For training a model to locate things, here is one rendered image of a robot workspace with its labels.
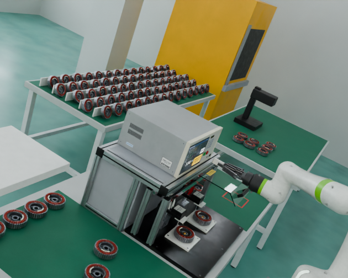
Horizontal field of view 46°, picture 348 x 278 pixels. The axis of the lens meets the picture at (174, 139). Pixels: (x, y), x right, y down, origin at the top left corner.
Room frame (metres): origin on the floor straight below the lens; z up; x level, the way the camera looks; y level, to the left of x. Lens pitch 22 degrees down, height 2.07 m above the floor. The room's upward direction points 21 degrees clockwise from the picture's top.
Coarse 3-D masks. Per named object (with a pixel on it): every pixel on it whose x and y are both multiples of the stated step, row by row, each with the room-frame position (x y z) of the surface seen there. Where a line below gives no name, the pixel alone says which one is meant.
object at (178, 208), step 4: (172, 208) 1.90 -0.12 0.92; (176, 208) 1.91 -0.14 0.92; (180, 208) 1.93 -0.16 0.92; (184, 208) 1.94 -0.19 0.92; (168, 212) 1.90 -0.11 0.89; (172, 212) 1.90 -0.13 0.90; (176, 212) 1.89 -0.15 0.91; (180, 212) 1.89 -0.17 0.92; (184, 212) 1.91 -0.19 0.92; (164, 216) 1.94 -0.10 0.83; (176, 216) 1.89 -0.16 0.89; (180, 216) 1.88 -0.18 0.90; (184, 216) 1.93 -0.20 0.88; (180, 220) 1.88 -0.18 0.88; (184, 220) 1.90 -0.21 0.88
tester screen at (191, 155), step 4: (204, 140) 2.05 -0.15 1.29; (200, 144) 2.00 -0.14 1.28; (204, 144) 2.07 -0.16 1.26; (192, 148) 1.92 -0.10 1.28; (196, 148) 1.97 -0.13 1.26; (200, 148) 2.03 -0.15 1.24; (204, 148) 2.10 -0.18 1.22; (188, 152) 1.89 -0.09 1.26; (192, 152) 1.94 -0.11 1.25; (196, 152) 2.00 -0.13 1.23; (188, 156) 1.91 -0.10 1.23; (192, 156) 1.96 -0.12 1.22; (196, 156) 2.02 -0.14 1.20; (188, 160) 1.93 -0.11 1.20; (192, 160) 1.98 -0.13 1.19; (184, 164) 1.90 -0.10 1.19; (188, 164) 1.95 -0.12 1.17; (180, 172) 1.88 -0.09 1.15
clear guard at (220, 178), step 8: (208, 168) 2.23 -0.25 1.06; (216, 168) 2.27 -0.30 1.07; (200, 176) 2.09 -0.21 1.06; (208, 176) 2.13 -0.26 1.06; (216, 176) 2.16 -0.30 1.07; (224, 176) 2.20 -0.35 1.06; (216, 184) 2.06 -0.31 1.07; (224, 184) 2.10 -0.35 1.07; (232, 184) 2.13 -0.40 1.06; (240, 184) 2.18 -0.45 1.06; (232, 192) 2.05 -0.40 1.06; (240, 192) 2.13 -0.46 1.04; (248, 192) 2.22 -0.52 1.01; (240, 200) 2.09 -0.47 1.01
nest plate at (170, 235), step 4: (168, 232) 1.89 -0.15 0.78; (172, 232) 1.90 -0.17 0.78; (168, 236) 1.85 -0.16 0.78; (172, 236) 1.86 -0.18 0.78; (196, 236) 1.94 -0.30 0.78; (172, 240) 1.83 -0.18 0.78; (176, 240) 1.84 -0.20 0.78; (196, 240) 1.90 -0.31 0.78; (180, 244) 1.82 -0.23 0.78; (184, 244) 1.83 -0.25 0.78; (188, 244) 1.85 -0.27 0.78; (192, 244) 1.86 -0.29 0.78; (184, 248) 1.81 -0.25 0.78; (188, 248) 1.81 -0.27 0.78
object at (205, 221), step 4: (196, 212) 2.12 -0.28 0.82; (200, 212) 2.14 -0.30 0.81; (204, 212) 2.16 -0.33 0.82; (196, 216) 2.09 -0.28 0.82; (200, 216) 2.11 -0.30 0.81; (204, 216) 2.13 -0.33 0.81; (208, 216) 2.13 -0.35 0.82; (196, 220) 2.08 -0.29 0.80; (200, 220) 2.07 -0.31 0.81; (204, 220) 2.08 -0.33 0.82; (208, 220) 2.09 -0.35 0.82; (204, 224) 2.07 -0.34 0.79; (208, 224) 2.08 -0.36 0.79
